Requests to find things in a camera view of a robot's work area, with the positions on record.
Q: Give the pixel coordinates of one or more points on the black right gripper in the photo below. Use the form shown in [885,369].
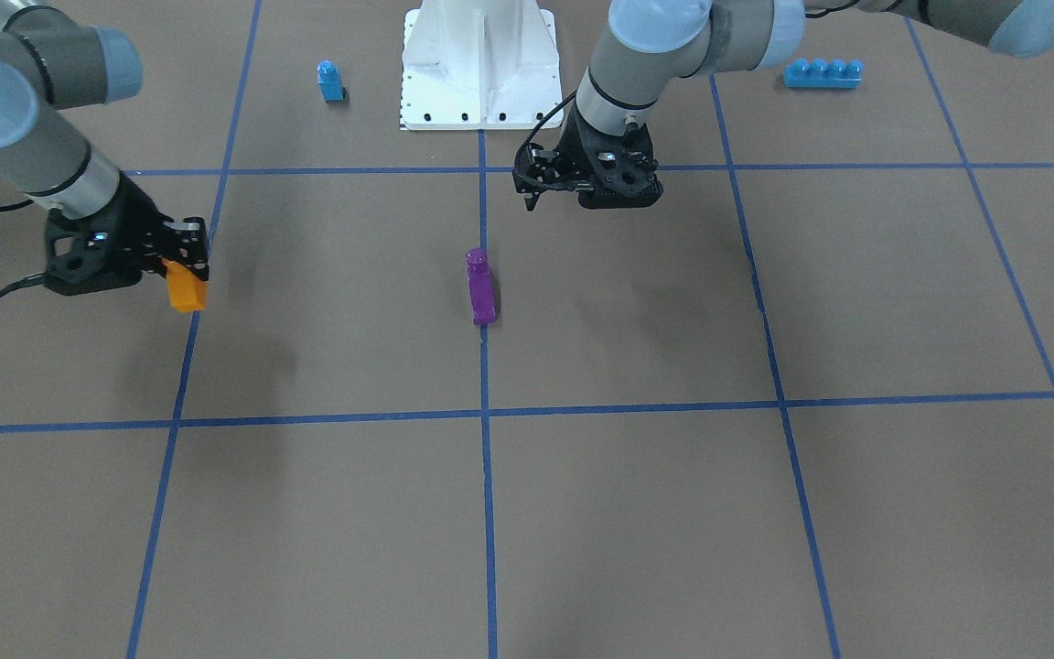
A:
[135,222]

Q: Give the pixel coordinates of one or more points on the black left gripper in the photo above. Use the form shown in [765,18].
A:
[575,153]

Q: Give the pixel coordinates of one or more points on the orange trapezoid block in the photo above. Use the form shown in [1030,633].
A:
[186,291]

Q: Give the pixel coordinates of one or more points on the purple trapezoid block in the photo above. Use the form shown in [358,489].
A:
[481,287]

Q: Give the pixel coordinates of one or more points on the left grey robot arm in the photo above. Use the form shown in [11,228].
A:
[646,44]

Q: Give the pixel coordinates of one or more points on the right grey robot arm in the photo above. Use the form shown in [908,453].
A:
[50,63]

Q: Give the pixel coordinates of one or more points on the small blue block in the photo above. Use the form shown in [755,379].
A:
[331,87]

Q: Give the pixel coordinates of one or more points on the long blue studded block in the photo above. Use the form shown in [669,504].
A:
[821,74]

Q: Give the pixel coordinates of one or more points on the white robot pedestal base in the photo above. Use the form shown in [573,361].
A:
[480,65]

